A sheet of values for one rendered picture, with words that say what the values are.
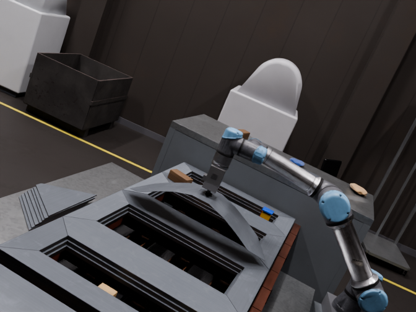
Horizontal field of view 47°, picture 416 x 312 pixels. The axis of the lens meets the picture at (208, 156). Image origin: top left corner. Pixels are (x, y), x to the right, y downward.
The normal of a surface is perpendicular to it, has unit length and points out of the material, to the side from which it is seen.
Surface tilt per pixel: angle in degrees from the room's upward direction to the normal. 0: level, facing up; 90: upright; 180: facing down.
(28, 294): 0
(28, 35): 90
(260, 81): 90
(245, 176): 90
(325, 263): 90
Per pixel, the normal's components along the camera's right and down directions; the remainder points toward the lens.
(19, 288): 0.38, -0.89
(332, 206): -0.18, 0.04
